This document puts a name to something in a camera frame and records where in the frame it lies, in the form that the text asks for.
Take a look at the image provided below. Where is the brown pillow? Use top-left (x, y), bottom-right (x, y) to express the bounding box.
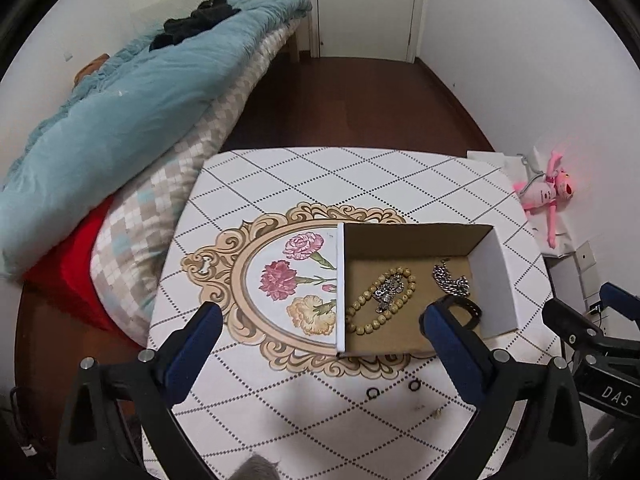
top-left (74, 53), bottom-right (110, 87)

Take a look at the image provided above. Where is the light blue quilt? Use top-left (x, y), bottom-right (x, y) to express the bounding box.
top-left (1, 0), bottom-right (311, 280)

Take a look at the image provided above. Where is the black clothing on bed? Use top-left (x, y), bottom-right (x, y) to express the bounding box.
top-left (149, 0), bottom-right (241, 51)

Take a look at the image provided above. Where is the white box under toy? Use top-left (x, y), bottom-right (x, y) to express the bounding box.
top-left (466, 148), bottom-right (576, 258)

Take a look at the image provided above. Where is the white wall socket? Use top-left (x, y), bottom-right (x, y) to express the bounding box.
top-left (575, 240), bottom-right (598, 280)

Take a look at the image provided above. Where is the white door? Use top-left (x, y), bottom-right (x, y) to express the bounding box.
top-left (312, 0), bottom-right (423, 62)

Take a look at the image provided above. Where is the white cardboard box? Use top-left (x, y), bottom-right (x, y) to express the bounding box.
top-left (335, 223), bottom-right (523, 358)

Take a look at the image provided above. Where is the silver pendant charm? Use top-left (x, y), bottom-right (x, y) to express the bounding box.
top-left (372, 274), bottom-right (405, 313)

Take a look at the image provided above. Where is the silver chain bracelet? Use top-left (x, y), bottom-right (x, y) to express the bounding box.
top-left (432, 258), bottom-right (471, 298)

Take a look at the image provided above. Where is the pink plush toy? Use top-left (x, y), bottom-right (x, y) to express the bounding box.
top-left (513, 151), bottom-right (575, 249)

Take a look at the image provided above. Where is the red blanket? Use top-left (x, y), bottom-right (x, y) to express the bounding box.
top-left (24, 194), bottom-right (120, 334)

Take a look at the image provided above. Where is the patterned white tablecloth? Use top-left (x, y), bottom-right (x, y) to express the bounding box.
top-left (148, 148), bottom-right (560, 479)

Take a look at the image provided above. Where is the black wristband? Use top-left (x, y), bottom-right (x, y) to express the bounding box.
top-left (434, 294), bottom-right (483, 330)

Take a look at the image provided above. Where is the wooden bead bracelet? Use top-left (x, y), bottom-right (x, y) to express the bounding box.
top-left (345, 264), bottom-right (418, 337)

